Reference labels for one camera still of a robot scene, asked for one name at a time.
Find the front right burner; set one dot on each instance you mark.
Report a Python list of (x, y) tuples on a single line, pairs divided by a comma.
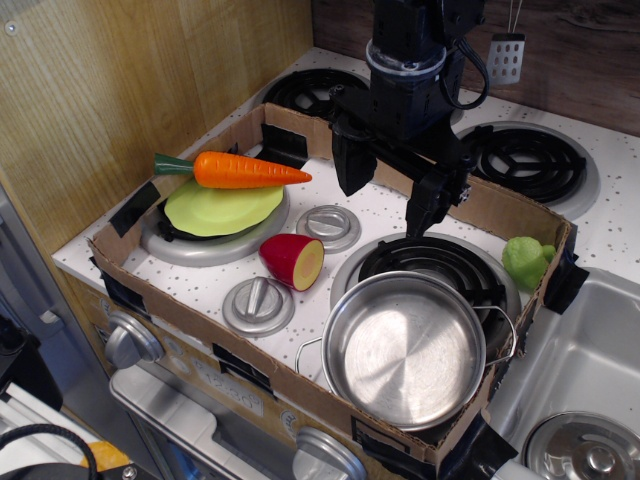
[(466, 268)]

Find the hanging metal spatula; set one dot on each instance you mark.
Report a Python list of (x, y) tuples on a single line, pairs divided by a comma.
[(506, 51)]

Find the brown cardboard fence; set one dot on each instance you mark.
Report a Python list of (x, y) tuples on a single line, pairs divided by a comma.
[(501, 213)]

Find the front left burner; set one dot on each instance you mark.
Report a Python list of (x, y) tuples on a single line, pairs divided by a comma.
[(211, 252)]

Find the orange toy carrot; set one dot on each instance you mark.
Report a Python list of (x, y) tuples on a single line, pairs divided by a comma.
[(229, 171)]

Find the silver panel knob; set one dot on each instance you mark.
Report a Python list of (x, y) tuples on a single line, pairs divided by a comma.
[(130, 342), (320, 456)]

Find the oven door handle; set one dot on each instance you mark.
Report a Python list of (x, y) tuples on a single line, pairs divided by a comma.
[(189, 437)]

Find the orange yellow cloth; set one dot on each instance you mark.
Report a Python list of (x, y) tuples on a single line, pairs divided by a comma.
[(107, 456)]

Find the silver stove knob lower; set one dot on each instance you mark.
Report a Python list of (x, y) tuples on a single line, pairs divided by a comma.
[(258, 307)]

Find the silver sink drain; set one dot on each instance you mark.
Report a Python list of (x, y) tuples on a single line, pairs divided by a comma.
[(581, 445)]

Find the metal sink basin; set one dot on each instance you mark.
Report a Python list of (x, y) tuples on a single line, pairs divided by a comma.
[(583, 360)]

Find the steel pot with handles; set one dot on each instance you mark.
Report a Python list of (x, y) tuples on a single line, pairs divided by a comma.
[(407, 349)]

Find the green toy vegetable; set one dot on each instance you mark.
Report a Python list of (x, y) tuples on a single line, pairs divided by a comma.
[(526, 260)]

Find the light green plastic plate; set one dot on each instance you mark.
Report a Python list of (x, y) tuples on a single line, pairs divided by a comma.
[(206, 212)]

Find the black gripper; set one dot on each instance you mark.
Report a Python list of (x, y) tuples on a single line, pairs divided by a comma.
[(407, 125)]

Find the silver stove knob upper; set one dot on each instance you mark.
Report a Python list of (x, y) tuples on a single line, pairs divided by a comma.
[(335, 226)]

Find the red toy fruit half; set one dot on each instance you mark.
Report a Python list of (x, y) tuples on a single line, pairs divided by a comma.
[(293, 259)]

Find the silver front panel knob right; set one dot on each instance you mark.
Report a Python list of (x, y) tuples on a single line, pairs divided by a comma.
[(320, 456)]

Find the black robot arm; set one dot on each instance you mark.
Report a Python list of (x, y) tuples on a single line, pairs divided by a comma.
[(416, 58)]

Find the back right burner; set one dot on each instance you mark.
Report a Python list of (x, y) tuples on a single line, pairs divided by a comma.
[(538, 162)]

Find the silver front panel knob left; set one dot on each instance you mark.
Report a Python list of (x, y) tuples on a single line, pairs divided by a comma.
[(130, 342)]

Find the silver stove knob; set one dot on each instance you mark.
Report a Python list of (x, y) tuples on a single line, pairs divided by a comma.
[(335, 226), (258, 307)]

